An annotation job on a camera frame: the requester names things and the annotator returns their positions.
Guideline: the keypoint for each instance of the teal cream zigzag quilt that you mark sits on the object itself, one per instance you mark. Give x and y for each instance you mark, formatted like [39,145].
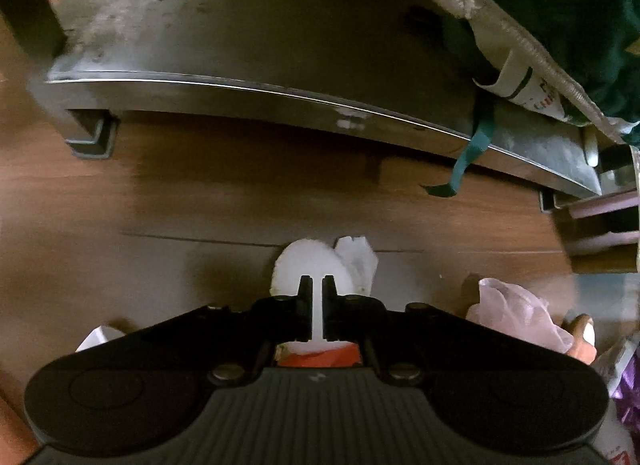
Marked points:
[575,61]

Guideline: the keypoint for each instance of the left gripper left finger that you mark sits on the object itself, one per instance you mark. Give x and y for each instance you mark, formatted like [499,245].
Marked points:
[242,344]

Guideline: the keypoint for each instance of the white tissue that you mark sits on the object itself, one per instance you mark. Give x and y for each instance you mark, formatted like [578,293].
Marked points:
[352,262]

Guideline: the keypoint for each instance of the right hand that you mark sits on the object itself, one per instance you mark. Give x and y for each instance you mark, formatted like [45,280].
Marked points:
[584,339]

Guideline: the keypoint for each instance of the pink crumpled plastic bag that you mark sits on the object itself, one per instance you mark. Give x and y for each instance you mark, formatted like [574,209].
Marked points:
[514,311]

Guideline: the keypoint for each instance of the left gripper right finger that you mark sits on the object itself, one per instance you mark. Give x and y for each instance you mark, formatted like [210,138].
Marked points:
[388,341]

